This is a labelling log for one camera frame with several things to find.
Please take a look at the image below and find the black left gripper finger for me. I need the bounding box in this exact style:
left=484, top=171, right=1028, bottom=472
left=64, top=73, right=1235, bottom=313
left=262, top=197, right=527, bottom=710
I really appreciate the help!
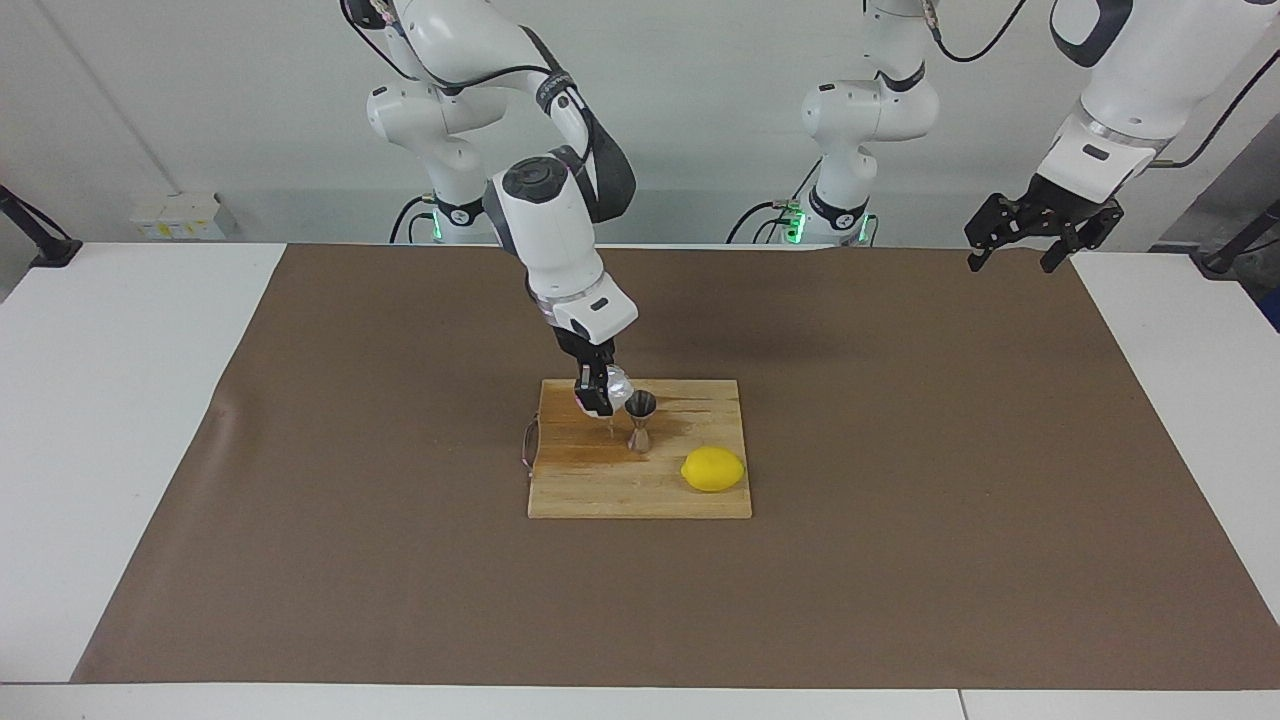
left=965, top=195, right=1029, bottom=272
left=1038, top=213, right=1123, bottom=274

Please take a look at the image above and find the wooden cutting board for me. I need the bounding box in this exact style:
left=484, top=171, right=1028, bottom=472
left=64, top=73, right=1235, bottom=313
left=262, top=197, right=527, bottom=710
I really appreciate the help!
left=527, top=378, right=753, bottom=520

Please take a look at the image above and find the steel double jigger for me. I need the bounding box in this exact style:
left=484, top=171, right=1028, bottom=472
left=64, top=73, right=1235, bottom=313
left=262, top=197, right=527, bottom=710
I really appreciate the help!
left=624, top=390, right=658, bottom=454

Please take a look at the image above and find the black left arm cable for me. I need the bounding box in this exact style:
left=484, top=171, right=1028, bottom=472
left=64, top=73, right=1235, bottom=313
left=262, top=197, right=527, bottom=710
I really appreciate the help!
left=925, top=0, right=1280, bottom=171

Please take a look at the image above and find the yellow lemon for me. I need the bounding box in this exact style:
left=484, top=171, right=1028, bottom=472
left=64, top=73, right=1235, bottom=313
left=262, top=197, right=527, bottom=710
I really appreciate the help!
left=680, top=446, right=747, bottom=493

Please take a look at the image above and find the black right base cable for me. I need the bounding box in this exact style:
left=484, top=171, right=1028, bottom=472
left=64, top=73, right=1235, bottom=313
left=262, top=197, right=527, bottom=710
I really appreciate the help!
left=388, top=195, right=441, bottom=244

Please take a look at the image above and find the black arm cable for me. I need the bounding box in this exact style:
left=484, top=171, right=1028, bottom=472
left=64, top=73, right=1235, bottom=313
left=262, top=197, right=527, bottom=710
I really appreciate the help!
left=340, top=0, right=551, bottom=98
left=925, top=0, right=1280, bottom=171

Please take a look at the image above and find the black clamp mount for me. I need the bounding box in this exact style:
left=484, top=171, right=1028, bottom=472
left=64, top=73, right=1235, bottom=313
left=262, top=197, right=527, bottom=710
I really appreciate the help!
left=0, top=185, right=83, bottom=269
left=1190, top=198, right=1280, bottom=279

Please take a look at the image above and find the black left base cable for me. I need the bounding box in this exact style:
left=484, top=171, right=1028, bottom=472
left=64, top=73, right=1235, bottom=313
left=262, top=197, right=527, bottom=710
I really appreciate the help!
left=727, top=200, right=801, bottom=244

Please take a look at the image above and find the brown paper table mat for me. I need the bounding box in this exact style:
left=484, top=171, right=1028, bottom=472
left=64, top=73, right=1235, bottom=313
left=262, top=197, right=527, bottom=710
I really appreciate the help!
left=70, top=243, right=1280, bottom=691

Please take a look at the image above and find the small white box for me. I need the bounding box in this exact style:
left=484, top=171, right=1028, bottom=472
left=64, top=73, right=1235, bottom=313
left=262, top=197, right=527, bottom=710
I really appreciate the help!
left=128, top=192, right=223, bottom=242

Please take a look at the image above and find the black base cable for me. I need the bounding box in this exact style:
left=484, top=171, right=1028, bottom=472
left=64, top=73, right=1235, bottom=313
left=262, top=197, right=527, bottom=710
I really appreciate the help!
left=388, top=195, right=441, bottom=244
left=727, top=200, right=801, bottom=244

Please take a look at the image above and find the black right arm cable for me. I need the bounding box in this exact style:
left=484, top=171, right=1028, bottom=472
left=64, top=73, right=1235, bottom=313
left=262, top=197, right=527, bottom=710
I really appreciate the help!
left=340, top=0, right=551, bottom=98

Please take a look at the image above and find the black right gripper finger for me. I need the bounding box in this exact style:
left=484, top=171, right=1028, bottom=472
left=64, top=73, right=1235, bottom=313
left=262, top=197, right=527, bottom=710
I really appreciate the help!
left=575, top=365, right=614, bottom=418

